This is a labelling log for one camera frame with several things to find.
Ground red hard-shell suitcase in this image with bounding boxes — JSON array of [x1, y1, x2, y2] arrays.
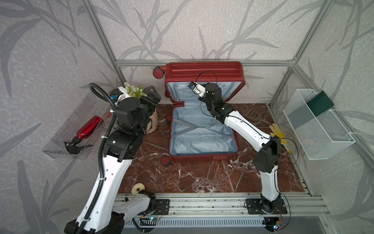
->
[[153, 61, 245, 166]]

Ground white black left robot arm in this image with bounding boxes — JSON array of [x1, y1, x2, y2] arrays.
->
[[64, 83, 161, 234]]

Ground beige flower pot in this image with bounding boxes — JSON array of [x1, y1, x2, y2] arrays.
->
[[146, 110, 158, 134]]

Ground white green artificial flowers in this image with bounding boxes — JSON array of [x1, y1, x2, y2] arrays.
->
[[124, 82, 148, 99]]

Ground yellow rubber glove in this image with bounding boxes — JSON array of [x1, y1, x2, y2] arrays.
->
[[269, 123, 293, 153]]

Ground white tape roll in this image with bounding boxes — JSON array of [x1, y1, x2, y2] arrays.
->
[[131, 183, 145, 197]]

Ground dark green card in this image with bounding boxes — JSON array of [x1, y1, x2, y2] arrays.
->
[[307, 91, 335, 117]]

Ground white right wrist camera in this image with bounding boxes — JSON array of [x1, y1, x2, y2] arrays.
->
[[188, 82, 206, 98]]

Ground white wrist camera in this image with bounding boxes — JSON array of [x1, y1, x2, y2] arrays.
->
[[109, 86, 131, 102], [188, 82, 206, 98]]

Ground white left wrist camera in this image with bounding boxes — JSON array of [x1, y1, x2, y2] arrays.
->
[[109, 86, 131, 102]]

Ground clear plastic wall bin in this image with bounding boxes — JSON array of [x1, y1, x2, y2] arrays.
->
[[42, 93, 112, 160]]

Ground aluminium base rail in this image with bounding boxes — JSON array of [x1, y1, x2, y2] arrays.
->
[[156, 192, 331, 218]]

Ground white wire mesh basket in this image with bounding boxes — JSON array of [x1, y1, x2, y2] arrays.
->
[[283, 89, 355, 160]]

